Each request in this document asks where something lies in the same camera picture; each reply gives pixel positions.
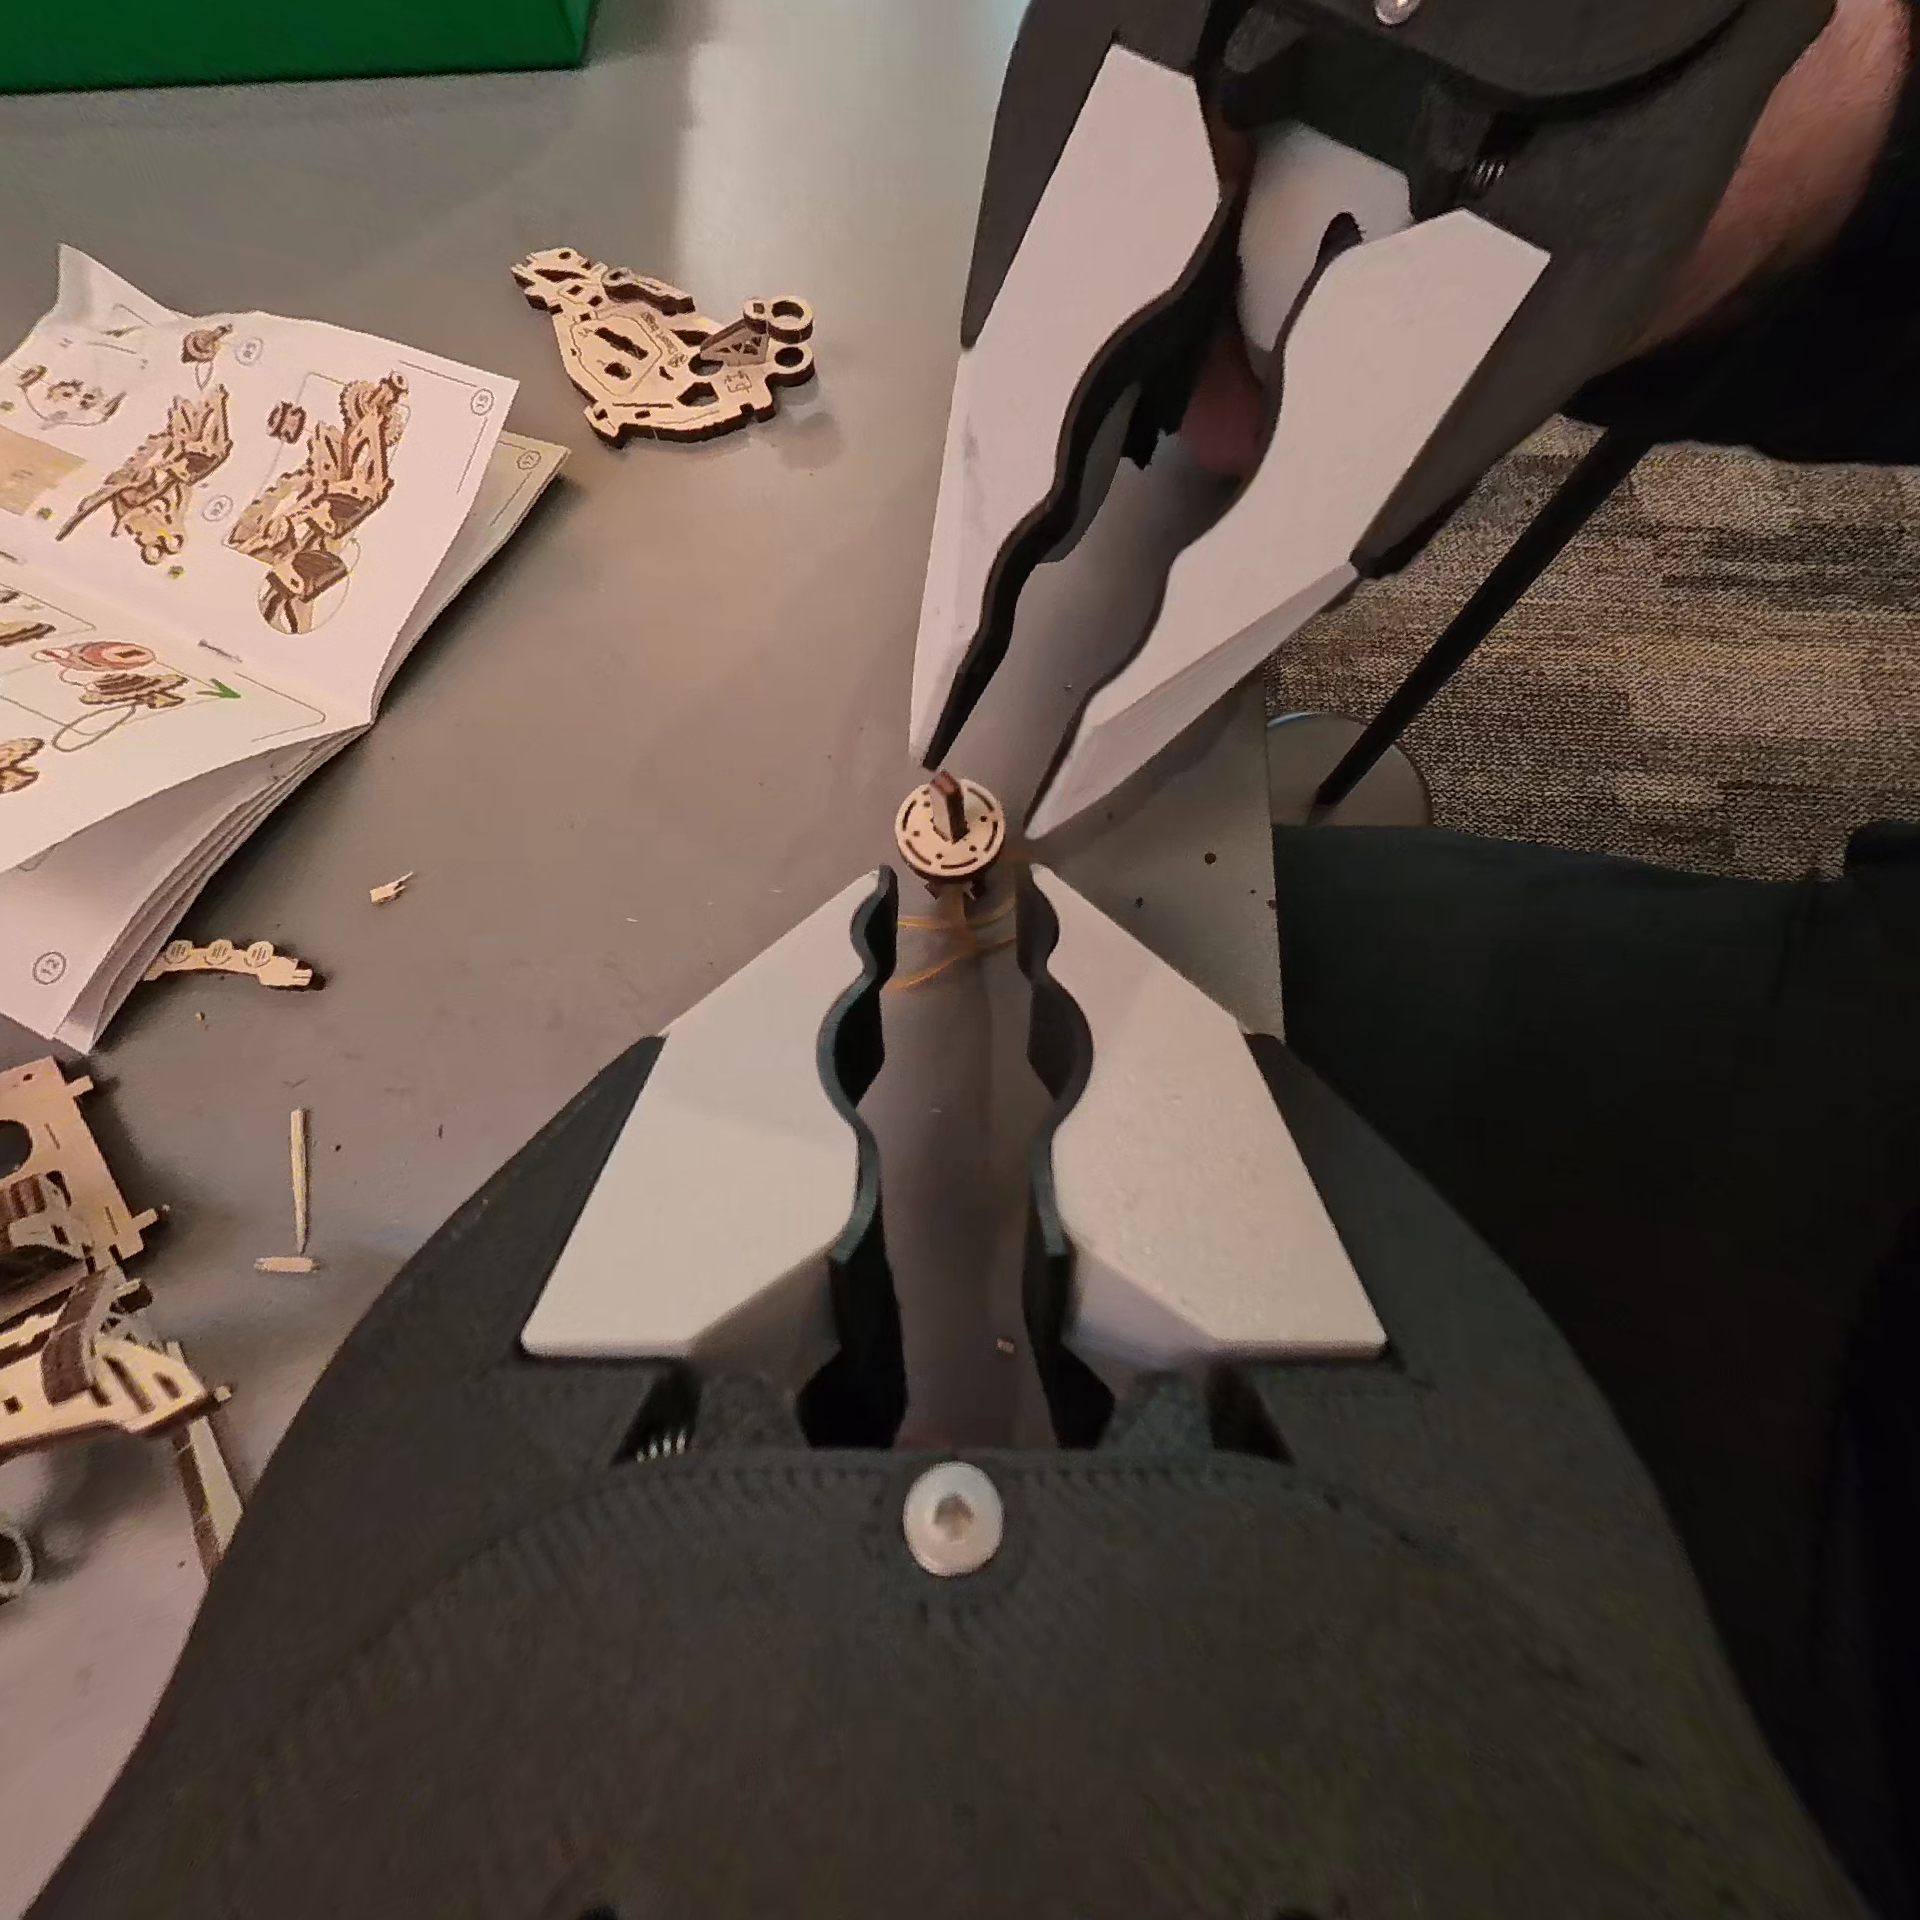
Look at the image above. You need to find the green plastic bin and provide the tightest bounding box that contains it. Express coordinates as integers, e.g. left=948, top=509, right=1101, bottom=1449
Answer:
left=0, top=0, right=581, bottom=96

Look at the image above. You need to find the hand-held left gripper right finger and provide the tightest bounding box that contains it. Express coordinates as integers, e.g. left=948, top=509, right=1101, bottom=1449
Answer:
left=1020, top=861, right=1393, bottom=1449

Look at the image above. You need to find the wooden chassis assembly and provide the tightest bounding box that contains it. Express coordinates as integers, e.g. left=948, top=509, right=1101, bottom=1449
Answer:
left=508, top=241, right=825, bottom=451

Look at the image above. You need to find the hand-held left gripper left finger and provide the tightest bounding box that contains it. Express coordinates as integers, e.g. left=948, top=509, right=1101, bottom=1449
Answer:
left=516, top=865, right=906, bottom=1449

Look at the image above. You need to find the toothed wooden strip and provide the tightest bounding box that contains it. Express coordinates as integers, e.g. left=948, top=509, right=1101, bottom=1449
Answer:
left=144, top=931, right=327, bottom=996

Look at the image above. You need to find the thin wooden sliver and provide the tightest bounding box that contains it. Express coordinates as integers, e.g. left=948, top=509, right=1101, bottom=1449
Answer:
left=252, top=1104, right=320, bottom=1278

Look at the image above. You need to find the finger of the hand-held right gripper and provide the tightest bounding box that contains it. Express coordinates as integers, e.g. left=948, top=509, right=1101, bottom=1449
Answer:
left=1024, top=209, right=1556, bottom=841
left=906, top=41, right=1250, bottom=773

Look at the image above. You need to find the black metal table leg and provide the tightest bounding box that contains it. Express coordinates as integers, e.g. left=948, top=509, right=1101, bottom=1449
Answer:
left=1264, top=416, right=1656, bottom=828

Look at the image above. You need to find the white instruction booklet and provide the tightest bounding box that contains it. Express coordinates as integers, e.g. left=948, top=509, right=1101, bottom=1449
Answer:
left=0, top=245, right=575, bottom=1057

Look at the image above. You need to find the wooden wheel axle assembly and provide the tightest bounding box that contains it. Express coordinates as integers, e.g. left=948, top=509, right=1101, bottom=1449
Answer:
left=890, top=765, right=1041, bottom=995

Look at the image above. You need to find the person's right hand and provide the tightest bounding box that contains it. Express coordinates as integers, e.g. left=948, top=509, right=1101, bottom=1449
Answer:
left=1632, top=0, right=1903, bottom=365

